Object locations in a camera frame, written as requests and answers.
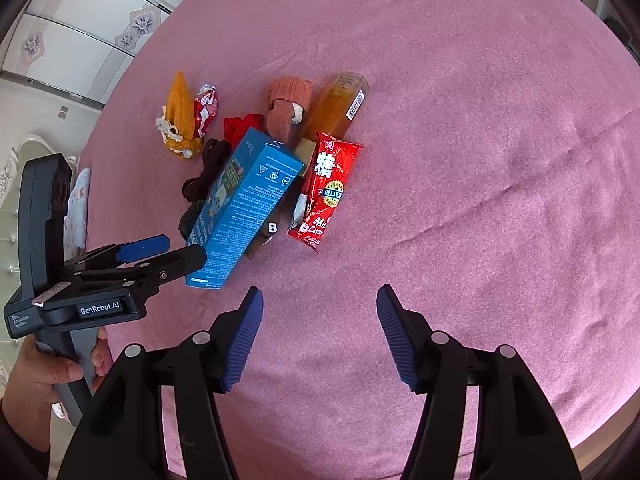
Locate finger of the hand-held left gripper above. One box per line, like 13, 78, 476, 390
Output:
75, 244, 208, 294
64, 233, 171, 271

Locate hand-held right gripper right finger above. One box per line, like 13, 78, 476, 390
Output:
376, 284, 583, 480

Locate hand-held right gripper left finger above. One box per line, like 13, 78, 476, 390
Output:
57, 286, 264, 480

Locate blue cardboard box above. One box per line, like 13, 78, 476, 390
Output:
185, 127, 306, 292

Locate red and black cloth toy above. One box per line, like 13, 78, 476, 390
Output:
179, 137, 232, 237

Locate orange yellow snack bag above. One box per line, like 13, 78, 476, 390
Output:
155, 71, 205, 161

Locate small red white snack packet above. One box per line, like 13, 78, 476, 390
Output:
192, 84, 220, 137

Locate red candy packet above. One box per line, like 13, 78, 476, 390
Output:
287, 131, 365, 252

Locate small beige box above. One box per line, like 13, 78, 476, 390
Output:
294, 137, 317, 179

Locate brown plush toy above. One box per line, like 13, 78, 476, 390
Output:
266, 77, 315, 147

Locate orange liquid bottle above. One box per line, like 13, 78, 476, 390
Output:
300, 72, 370, 144

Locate person's left forearm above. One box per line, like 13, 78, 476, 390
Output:
0, 400, 52, 480

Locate person's left hand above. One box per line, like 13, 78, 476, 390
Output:
2, 327, 114, 438

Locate floral pillow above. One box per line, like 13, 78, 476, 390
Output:
62, 167, 94, 261

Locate white wrapper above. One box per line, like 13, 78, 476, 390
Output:
291, 192, 309, 227

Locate pink bed sheet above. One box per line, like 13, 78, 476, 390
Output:
80, 0, 640, 480

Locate white wardrobe with flower decals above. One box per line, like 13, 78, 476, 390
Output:
0, 0, 208, 111

